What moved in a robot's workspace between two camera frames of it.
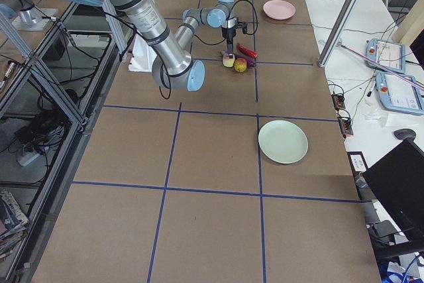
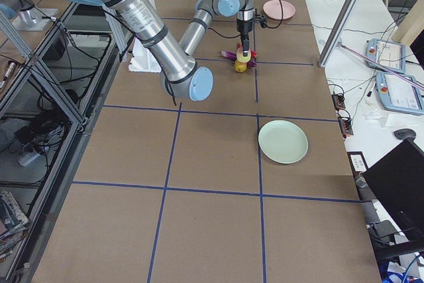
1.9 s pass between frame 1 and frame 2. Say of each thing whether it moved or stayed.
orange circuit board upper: stayed
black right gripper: moved
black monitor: stayed
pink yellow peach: moved
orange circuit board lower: stayed
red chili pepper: stayed
